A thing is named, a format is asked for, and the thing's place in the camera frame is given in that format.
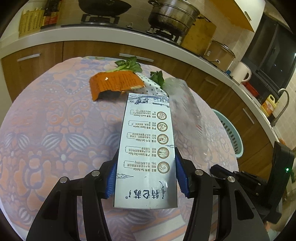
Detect teal perforated waste basket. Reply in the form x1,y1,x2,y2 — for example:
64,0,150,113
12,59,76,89
212,109,244,159

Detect white electric kettle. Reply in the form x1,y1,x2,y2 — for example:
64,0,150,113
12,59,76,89
230,62,252,84

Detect red label sauce bottle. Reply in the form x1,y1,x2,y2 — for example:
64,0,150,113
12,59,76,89
49,0,62,25

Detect black gas stove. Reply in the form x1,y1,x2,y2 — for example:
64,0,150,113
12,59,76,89
60,14,202,57

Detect metal sink faucet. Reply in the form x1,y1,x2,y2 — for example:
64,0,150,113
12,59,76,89
270,88,291,127

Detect floral pink tablecloth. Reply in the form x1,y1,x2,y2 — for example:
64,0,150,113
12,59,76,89
1,57,238,240

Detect green leafy vegetable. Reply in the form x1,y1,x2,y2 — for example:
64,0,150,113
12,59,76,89
114,56,142,73

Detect wooden cutting board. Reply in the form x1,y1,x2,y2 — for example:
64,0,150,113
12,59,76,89
181,15,217,56

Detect yellow plastic basket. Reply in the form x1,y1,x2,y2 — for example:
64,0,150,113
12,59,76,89
18,9,45,38

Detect white blue printed packet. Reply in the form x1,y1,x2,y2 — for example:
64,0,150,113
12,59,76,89
114,93,178,209

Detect yellow oil jug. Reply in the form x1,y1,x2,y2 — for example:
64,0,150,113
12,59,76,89
260,94,278,118

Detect dark soy sauce bottle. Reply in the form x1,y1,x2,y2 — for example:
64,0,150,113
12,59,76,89
42,0,54,27

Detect beige rice cooker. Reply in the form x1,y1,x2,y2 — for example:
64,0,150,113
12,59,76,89
203,40,236,71

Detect black frying pan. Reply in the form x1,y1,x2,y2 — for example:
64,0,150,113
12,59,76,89
78,0,132,16

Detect clear plastic printed bag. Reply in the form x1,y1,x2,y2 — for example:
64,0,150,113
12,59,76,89
164,77,209,167

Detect white polka dot wrapper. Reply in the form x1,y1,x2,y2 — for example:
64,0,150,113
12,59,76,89
132,73,168,97

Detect yellow upper cabinet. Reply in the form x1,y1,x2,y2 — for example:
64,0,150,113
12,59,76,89
235,0,265,33

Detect bok choy stem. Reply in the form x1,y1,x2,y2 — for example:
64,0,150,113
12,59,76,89
149,71,165,89

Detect stainless steel steamer pot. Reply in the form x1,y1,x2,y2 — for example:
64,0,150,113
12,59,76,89
148,0,200,37

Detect orange printed wrapper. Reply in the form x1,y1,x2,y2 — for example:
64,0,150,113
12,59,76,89
89,71,144,101

